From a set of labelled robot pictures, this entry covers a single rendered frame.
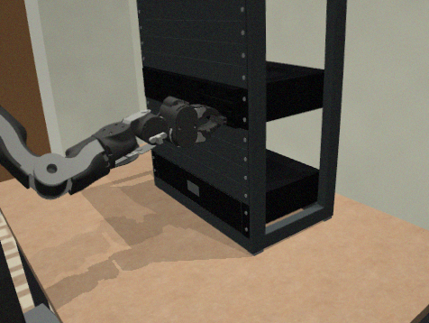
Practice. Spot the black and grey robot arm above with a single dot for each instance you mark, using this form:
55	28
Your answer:
86	160

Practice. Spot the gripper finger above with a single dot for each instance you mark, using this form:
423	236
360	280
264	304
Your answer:
204	111
211	126

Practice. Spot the black storage rack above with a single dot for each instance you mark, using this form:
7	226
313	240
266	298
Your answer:
231	180

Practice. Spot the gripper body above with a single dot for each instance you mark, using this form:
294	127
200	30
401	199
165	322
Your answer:
182	123

